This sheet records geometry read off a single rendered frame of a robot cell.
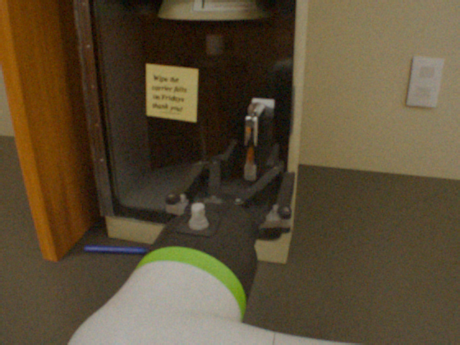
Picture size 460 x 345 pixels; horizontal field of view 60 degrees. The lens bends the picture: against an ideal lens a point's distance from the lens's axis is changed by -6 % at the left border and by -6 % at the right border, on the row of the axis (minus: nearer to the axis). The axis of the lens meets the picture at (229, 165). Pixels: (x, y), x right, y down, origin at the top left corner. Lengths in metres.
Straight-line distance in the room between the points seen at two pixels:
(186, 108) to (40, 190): 0.26
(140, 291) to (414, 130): 0.88
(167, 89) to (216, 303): 0.38
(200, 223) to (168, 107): 0.31
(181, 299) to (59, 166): 0.48
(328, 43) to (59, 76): 0.59
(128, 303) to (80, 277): 0.45
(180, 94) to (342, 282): 0.38
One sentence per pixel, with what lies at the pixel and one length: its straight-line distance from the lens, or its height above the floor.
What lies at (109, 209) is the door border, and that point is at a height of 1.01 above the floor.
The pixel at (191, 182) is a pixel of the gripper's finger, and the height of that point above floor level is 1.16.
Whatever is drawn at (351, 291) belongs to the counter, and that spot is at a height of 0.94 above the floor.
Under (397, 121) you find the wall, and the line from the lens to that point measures 1.05.
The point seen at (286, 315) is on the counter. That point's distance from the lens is 0.62.
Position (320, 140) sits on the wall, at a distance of 1.06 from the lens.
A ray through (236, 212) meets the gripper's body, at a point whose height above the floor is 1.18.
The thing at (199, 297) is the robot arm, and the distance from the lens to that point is 0.28.
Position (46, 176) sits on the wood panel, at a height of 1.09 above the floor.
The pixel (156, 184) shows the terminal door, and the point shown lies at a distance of 0.67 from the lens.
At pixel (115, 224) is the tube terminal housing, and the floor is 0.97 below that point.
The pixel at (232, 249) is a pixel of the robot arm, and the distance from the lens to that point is 0.33.
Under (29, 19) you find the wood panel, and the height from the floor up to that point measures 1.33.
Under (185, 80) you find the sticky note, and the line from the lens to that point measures 0.59.
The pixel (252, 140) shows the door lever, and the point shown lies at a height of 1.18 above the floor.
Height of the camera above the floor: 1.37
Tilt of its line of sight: 25 degrees down
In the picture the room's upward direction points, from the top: straight up
